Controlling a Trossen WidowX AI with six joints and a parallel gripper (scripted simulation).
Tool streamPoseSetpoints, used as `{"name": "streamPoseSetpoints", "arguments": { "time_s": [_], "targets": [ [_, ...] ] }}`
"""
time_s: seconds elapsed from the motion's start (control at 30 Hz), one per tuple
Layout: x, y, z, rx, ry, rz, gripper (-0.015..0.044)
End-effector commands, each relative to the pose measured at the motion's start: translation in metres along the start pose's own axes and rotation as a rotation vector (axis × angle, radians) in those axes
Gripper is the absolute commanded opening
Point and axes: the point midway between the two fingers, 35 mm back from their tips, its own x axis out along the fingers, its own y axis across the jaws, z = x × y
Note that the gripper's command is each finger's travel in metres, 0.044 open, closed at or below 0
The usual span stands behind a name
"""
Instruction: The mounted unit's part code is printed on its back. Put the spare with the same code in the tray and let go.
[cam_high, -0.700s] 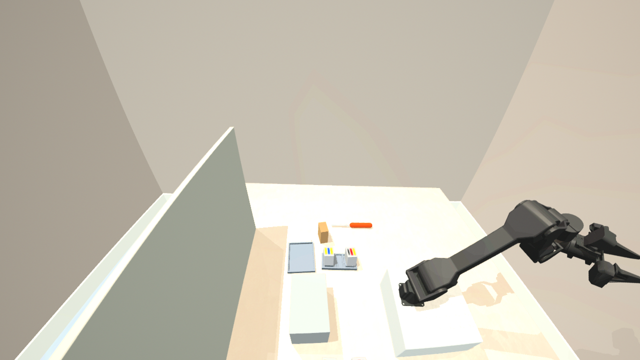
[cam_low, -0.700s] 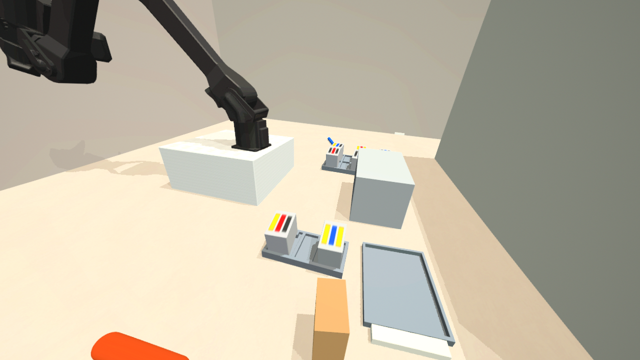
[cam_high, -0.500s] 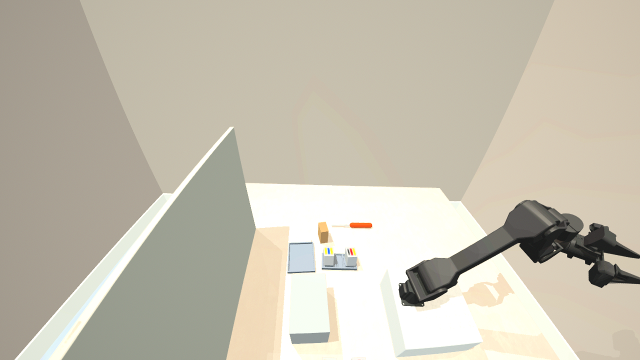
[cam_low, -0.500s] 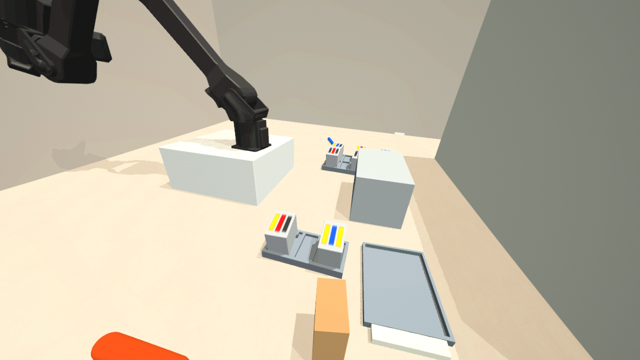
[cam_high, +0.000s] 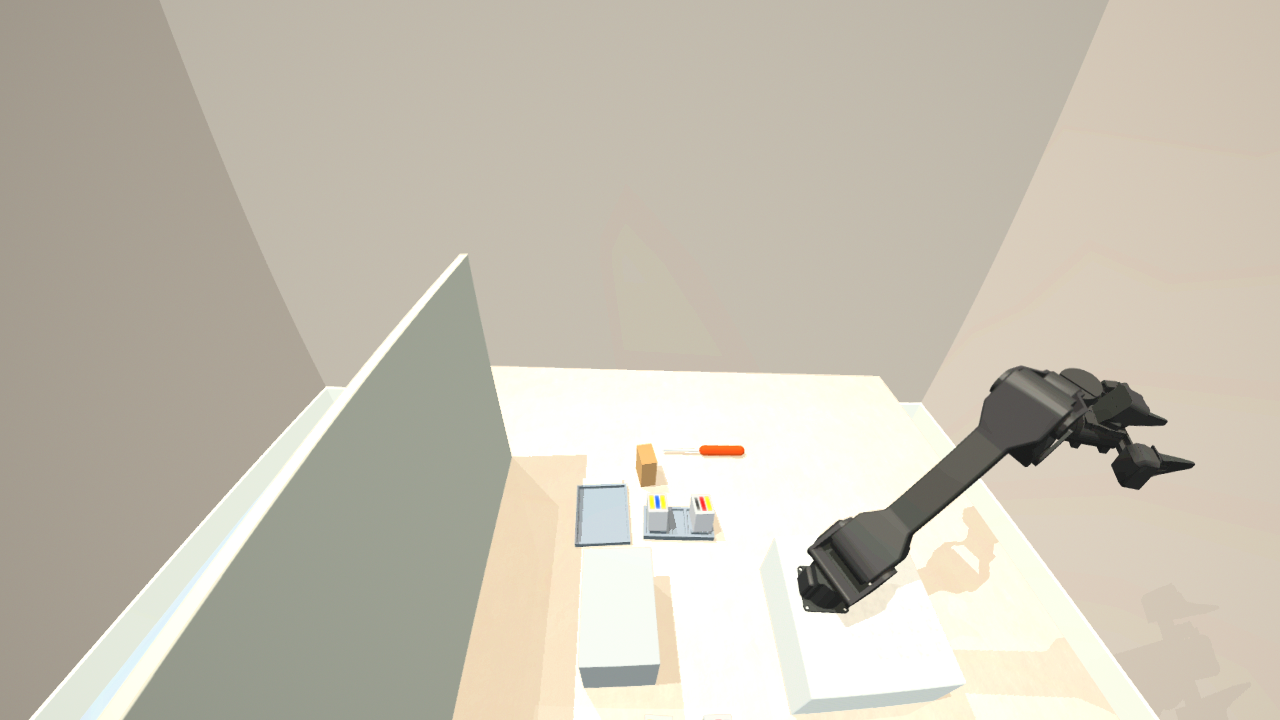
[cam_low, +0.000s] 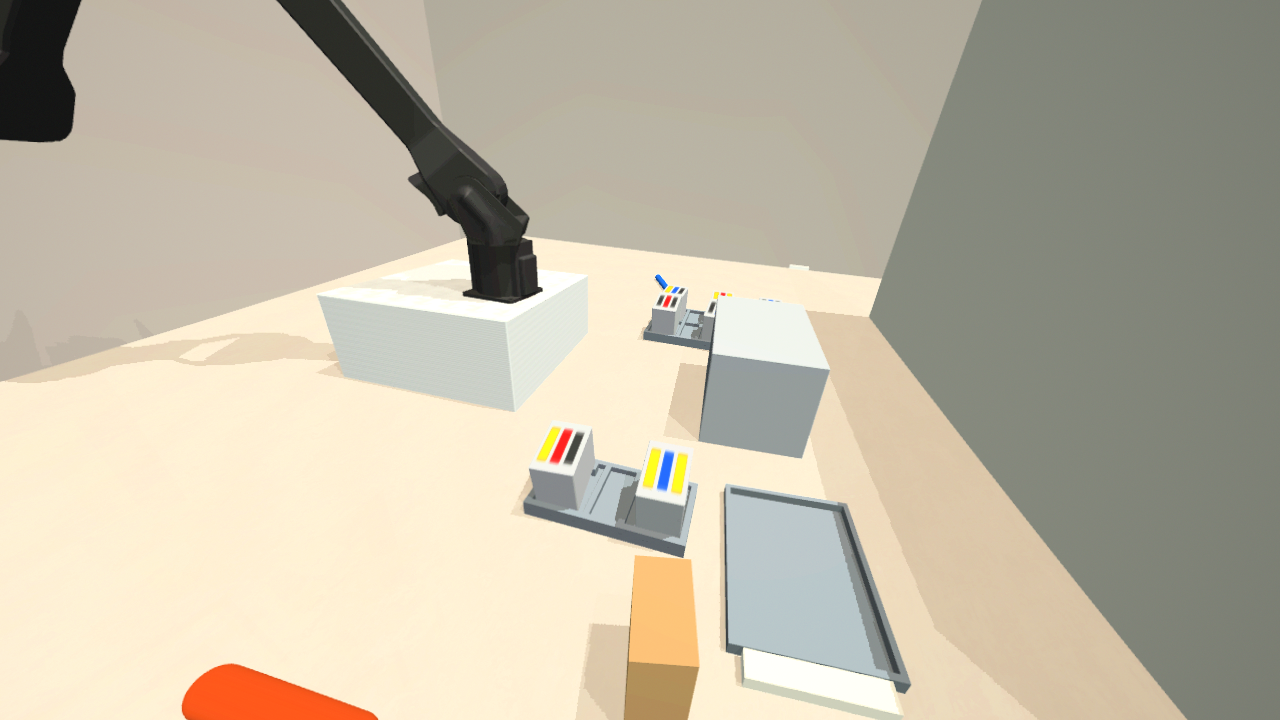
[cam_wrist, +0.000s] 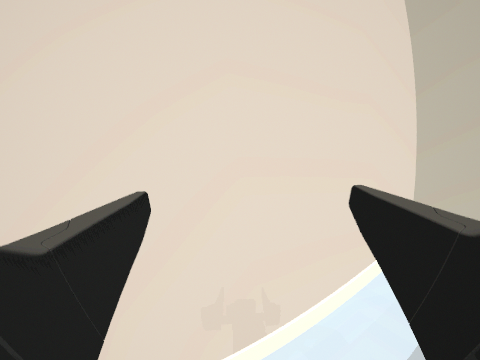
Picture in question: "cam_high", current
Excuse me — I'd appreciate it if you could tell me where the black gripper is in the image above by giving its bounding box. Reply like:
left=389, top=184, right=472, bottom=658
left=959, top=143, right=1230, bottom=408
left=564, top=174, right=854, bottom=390
left=1068, top=410, right=1196, bottom=489

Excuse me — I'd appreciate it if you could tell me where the orange rectangular block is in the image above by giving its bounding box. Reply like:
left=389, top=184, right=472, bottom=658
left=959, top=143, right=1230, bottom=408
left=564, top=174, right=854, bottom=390
left=636, top=443, right=658, bottom=487

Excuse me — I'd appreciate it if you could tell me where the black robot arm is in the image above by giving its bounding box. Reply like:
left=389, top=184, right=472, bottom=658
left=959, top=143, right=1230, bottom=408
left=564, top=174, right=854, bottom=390
left=797, top=365, right=1149, bottom=614

